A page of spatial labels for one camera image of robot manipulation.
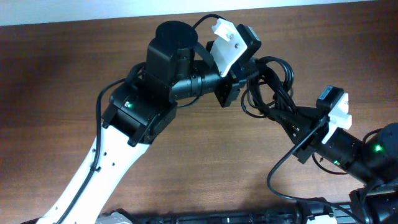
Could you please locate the black USB cable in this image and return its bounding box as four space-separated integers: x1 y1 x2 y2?
240 55 295 119

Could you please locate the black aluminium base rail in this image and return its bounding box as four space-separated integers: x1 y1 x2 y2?
96 202 356 224

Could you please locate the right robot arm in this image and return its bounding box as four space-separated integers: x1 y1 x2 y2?
267 108 397 223

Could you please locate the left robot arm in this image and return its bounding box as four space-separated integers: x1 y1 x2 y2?
38 19 261 223

